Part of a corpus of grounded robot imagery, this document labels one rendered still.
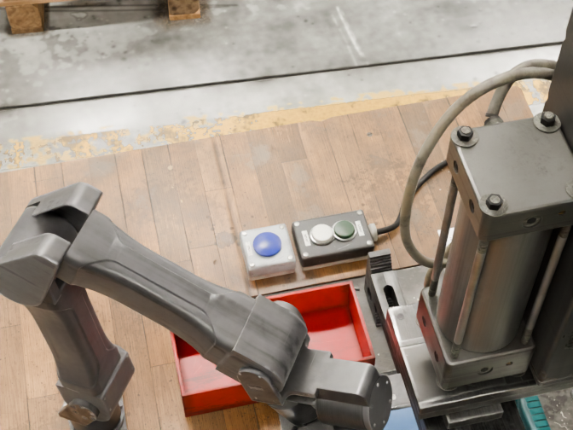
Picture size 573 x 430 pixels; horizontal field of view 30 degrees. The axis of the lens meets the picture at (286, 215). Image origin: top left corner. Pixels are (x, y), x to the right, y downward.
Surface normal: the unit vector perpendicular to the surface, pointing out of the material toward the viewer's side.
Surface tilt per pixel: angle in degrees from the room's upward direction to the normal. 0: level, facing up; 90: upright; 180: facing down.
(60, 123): 0
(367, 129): 0
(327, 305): 90
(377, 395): 69
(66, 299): 84
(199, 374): 0
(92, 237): 22
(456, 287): 90
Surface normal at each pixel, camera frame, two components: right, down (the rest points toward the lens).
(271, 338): 0.36, -0.43
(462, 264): -0.82, 0.47
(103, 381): 0.93, 0.22
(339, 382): -0.33, -0.66
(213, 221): 0.00, -0.59
